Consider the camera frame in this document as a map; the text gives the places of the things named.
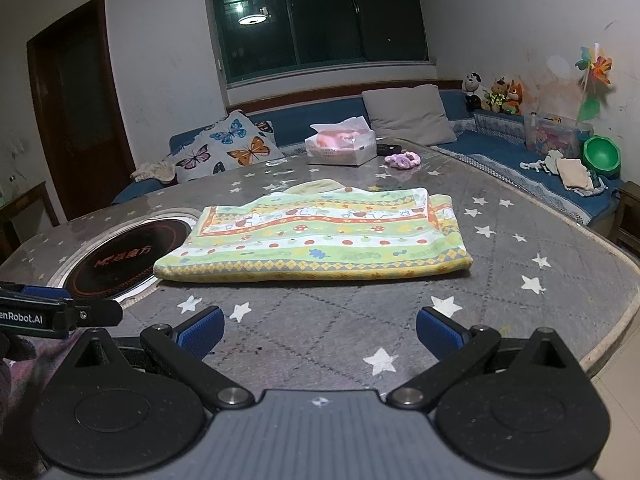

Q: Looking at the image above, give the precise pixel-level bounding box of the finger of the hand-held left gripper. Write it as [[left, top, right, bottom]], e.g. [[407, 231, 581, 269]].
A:
[[65, 301, 123, 336], [0, 282, 73, 302]]

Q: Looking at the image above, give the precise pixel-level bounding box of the panda plush toy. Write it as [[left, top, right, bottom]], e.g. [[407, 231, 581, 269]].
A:
[[462, 71, 483, 112]]

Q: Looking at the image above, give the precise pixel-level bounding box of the clear plastic storage box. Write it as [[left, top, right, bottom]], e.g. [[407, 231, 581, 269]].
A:
[[524, 112, 593, 156]]

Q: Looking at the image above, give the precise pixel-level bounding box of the butterfly print pillow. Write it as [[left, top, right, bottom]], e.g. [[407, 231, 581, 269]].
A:
[[165, 111, 286, 183]]

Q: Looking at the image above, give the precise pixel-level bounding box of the wooden chair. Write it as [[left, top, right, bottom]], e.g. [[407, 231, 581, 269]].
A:
[[0, 180, 61, 261]]

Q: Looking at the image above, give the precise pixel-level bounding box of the pink scrunchie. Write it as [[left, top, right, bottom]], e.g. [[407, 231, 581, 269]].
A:
[[384, 151, 422, 168]]

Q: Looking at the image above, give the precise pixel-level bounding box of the colourful pinwheel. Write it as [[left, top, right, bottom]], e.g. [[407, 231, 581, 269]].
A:
[[574, 46, 613, 123]]

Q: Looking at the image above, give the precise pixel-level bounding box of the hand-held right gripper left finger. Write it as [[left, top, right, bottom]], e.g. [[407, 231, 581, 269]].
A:
[[52, 305, 254, 411]]

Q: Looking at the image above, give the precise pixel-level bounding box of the wooden side furniture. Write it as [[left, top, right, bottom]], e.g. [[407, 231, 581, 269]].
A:
[[615, 180, 640, 256]]

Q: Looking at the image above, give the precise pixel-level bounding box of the built-in induction cooktop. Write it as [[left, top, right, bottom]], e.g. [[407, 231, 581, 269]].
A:
[[52, 212, 201, 306]]

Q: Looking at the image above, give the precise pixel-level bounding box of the folded beige cloth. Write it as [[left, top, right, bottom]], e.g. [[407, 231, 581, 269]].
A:
[[557, 158, 596, 191]]

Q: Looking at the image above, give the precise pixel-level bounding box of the grey pillow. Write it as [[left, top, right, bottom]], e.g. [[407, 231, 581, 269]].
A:
[[361, 85, 457, 147]]

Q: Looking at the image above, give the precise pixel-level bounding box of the orange plush toy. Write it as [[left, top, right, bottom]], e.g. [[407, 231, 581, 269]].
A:
[[502, 80, 523, 116]]

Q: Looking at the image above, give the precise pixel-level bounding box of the yellow plush toy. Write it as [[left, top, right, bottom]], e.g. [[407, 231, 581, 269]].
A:
[[482, 77, 508, 113]]

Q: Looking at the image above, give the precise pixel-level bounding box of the pink tissue box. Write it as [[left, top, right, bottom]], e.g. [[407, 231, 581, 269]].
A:
[[305, 116, 377, 167]]

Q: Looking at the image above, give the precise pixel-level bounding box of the beige plush toy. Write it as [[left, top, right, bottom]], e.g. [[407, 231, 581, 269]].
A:
[[131, 160, 177, 183]]

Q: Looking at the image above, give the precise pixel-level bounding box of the green patterned cloth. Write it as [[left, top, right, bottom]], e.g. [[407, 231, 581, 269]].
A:
[[152, 178, 473, 283]]

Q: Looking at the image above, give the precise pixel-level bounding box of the dark window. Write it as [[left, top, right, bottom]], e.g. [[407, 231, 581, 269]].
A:
[[207, 0, 438, 91]]

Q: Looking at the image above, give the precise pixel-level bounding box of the green plastic bowl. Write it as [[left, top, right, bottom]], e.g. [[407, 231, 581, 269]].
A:
[[582, 135, 621, 178]]

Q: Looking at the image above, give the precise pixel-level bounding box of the brown wooden door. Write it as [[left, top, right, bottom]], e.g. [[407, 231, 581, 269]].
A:
[[27, 0, 138, 221]]

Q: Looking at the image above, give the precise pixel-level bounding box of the small white cloth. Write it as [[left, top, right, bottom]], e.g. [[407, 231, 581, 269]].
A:
[[519, 150, 561, 177]]

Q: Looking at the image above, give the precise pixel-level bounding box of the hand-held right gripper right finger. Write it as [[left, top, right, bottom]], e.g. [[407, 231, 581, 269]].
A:
[[386, 306, 593, 410]]

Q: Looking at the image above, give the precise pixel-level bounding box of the blue sofa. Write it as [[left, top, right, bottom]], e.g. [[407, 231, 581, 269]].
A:
[[112, 79, 623, 226]]

